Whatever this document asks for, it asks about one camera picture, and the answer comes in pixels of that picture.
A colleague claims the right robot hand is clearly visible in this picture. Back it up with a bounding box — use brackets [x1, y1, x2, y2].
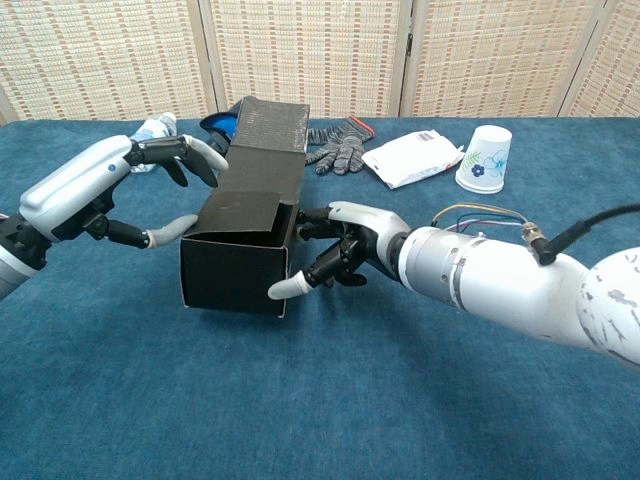
[267, 200, 412, 301]

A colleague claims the white floral paper cup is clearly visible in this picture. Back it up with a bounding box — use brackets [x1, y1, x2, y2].
[454, 124, 514, 195]

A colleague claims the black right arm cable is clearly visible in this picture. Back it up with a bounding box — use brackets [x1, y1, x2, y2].
[537, 202, 640, 264]

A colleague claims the white plastic package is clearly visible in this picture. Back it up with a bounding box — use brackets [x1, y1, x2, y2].
[360, 129, 466, 190]

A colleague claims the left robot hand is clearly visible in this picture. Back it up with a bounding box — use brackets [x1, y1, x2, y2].
[18, 133, 230, 251]

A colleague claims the grey and blue cloth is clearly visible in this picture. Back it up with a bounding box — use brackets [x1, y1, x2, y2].
[199, 99, 244, 154]

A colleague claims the woven folding screen panel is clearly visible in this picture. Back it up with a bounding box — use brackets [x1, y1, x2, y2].
[559, 0, 640, 119]
[0, 0, 216, 124]
[399, 0, 604, 119]
[197, 0, 416, 119]

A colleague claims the grey knit glove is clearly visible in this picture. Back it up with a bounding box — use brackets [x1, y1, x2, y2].
[304, 115, 376, 176]

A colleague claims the clear plastic water bottle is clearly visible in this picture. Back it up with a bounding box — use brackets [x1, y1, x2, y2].
[130, 112, 179, 175]

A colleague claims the black paper box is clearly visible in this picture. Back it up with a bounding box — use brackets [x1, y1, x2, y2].
[179, 96, 311, 320]

